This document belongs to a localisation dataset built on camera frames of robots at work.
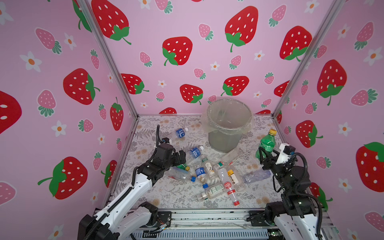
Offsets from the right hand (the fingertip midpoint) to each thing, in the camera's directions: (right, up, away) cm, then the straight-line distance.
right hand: (263, 148), depth 68 cm
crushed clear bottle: (+5, -20, +20) cm, 29 cm away
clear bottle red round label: (-16, -18, +16) cm, 29 cm away
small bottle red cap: (-11, -28, +10) cm, 31 cm away
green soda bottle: (-39, -14, +20) cm, 46 cm away
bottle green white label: (-23, -25, +10) cm, 36 cm away
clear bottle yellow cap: (-9, -20, +13) cm, 26 cm away
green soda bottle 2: (0, +2, -4) cm, 5 cm away
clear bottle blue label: (-33, -7, +24) cm, 42 cm away
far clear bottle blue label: (-45, +5, +36) cm, 58 cm away
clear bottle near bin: (-8, -9, +29) cm, 31 cm away
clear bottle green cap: (-23, -15, +17) cm, 33 cm away
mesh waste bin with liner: (-10, +15, +37) cm, 42 cm away
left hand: (-41, -5, +12) cm, 43 cm away
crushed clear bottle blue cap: (-42, -19, +22) cm, 51 cm away
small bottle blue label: (-28, -18, +18) cm, 38 cm away
